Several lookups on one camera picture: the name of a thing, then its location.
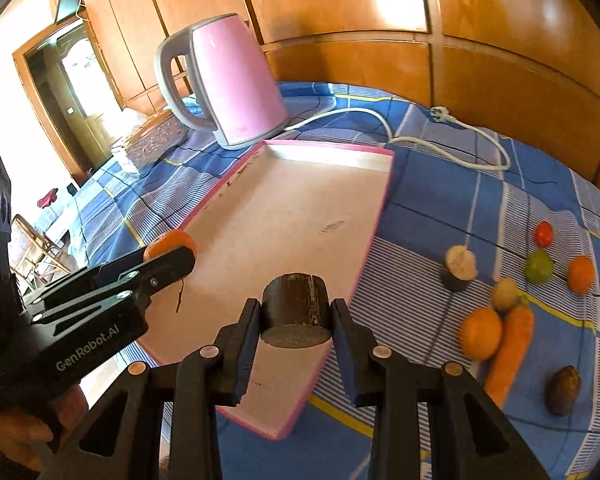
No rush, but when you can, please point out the orange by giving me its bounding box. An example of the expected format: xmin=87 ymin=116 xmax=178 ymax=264
xmin=143 ymin=230 xmax=197 ymax=261
xmin=458 ymin=307 xmax=503 ymax=361

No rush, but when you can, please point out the dark round radish top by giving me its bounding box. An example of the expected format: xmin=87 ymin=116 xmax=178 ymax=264
xmin=544 ymin=365 xmax=581 ymax=417

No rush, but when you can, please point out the dark cylindrical radish piece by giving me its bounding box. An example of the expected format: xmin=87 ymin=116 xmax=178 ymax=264
xmin=260 ymin=273 xmax=332 ymax=349

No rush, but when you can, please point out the orange carrot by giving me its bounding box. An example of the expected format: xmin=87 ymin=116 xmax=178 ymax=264
xmin=483 ymin=304 xmax=534 ymax=408

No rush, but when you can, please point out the small yellow fruit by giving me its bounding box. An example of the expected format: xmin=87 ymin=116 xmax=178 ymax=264
xmin=491 ymin=278 xmax=519 ymax=313

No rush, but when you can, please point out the small dark radish piece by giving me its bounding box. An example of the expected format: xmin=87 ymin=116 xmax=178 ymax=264
xmin=440 ymin=245 xmax=478 ymax=292

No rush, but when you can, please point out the green tomato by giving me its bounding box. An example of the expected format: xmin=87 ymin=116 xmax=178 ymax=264
xmin=524 ymin=248 xmax=554 ymax=285

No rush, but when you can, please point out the orange tangerine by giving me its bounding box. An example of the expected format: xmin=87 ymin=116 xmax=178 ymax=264
xmin=567 ymin=255 xmax=595 ymax=295

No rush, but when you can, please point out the red tomato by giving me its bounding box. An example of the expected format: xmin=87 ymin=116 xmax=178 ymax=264
xmin=533 ymin=220 xmax=554 ymax=249

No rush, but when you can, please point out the person hand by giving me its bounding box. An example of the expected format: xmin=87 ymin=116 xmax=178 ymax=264
xmin=0 ymin=385 xmax=88 ymax=479

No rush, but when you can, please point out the wooden chair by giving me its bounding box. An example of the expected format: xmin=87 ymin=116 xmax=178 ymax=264
xmin=8 ymin=214 xmax=76 ymax=294

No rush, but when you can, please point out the silver ornate tissue box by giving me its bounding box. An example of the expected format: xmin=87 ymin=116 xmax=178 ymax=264
xmin=111 ymin=110 xmax=189 ymax=174

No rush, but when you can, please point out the pink rimmed tray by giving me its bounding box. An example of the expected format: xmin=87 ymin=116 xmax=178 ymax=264
xmin=136 ymin=138 xmax=397 ymax=442

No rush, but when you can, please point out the pink electric kettle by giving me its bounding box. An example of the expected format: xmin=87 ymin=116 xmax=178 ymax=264
xmin=154 ymin=13 xmax=289 ymax=150

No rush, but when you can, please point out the wooden door frame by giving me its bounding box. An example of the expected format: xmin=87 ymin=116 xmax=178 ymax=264
xmin=12 ymin=11 xmax=135 ymax=185

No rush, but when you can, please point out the white power cord with plug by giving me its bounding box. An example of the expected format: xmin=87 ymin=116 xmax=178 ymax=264
xmin=284 ymin=104 xmax=513 ymax=172

